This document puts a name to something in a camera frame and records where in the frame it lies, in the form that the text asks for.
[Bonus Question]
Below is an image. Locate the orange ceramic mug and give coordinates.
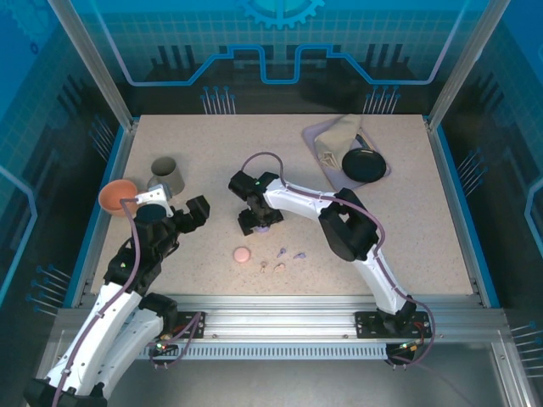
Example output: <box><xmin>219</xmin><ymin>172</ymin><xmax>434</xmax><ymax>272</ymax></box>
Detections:
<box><xmin>98</xmin><ymin>179</ymin><xmax>141</xmax><ymax>218</ymax></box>

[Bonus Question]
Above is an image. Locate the grey ceramic mug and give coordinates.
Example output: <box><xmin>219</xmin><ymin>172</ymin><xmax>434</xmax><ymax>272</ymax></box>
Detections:
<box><xmin>147</xmin><ymin>156</ymin><xmax>187</xmax><ymax>198</ymax></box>

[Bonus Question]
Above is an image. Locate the lavender plastic tray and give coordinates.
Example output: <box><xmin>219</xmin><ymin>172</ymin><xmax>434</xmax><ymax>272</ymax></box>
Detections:
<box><xmin>300</xmin><ymin>116</ymin><xmax>391</xmax><ymax>191</ymax></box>

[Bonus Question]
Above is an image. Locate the beige folded cloth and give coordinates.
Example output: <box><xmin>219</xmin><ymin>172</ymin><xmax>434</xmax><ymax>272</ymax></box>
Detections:
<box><xmin>312</xmin><ymin>114</ymin><xmax>366</xmax><ymax>170</ymax></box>

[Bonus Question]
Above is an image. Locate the black round plate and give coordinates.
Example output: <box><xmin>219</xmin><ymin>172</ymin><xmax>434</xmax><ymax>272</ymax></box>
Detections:
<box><xmin>341</xmin><ymin>148</ymin><xmax>388</xmax><ymax>184</ymax></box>

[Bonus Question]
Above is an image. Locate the metal cutlery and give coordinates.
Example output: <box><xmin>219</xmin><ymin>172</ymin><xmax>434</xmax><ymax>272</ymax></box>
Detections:
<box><xmin>355</xmin><ymin>129</ymin><xmax>379</xmax><ymax>152</ymax></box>

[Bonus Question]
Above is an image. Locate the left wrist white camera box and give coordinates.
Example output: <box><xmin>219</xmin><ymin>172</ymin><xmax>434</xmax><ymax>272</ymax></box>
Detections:
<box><xmin>135</xmin><ymin>185</ymin><xmax>175</xmax><ymax>217</ymax></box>

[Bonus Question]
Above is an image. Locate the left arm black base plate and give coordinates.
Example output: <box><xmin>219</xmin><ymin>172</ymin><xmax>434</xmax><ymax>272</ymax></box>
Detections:
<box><xmin>169</xmin><ymin>311</ymin><xmax>208</xmax><ymax>340</ymax></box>

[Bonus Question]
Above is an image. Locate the aluminium mounting rail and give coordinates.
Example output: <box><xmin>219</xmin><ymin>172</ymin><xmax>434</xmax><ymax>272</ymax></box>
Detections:
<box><xmin>54</xmin><ymin>295</ymin><xmax>508</xmax><ymax>345</ymax></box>

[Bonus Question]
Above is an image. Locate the white slotted cable duct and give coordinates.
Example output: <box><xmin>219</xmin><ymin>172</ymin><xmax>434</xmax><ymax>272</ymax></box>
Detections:
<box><xmin>135</xmin><ymin>343</ymin><xmax>389</xmax><ymax>361</ymax></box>

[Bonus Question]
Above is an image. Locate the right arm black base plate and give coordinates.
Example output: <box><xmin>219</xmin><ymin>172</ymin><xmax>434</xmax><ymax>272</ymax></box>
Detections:
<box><xmin>353</xmin><ymin>310</ymin><xmax>434</xmax><ymax>340</ymax></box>

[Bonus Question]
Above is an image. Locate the aluminium frame post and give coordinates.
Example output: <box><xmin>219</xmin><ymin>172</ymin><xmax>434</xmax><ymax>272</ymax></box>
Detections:
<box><xmin>426</xmin><ymin>0</ymin><xmax>517</xmax><ymax>132</ymax></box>
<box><xmin>46</xmin><ymin>0</ymin><xmax>139</xmax><ymax>131</ymax></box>

